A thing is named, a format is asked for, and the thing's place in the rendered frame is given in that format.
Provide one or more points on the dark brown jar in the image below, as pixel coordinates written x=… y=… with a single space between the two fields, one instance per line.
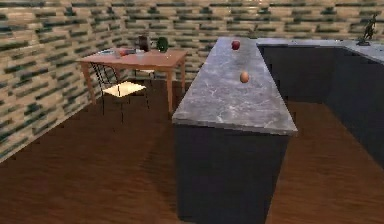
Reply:
x=144 y=43

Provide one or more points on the brown wooden table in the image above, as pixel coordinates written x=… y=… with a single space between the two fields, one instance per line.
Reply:
x=140 y=60

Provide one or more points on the grey marble kitchen counter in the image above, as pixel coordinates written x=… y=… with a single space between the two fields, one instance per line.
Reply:
x=233 y=100

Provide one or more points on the small red fruit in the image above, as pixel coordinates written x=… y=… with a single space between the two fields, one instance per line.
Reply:
x=123 y=52

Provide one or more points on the brown egg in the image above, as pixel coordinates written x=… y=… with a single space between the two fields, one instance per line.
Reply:
x=244 y=77

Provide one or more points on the grey plate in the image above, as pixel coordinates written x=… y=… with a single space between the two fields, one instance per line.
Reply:
x=106 y=52

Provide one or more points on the green round vegetable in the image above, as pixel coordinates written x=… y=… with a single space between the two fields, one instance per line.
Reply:
x=162 y=44

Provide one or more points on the dark green figurine statue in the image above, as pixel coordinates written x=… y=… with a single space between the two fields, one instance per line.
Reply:
x=368 y=31

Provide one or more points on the red apple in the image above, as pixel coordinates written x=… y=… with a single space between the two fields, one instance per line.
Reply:
x=235 y=44

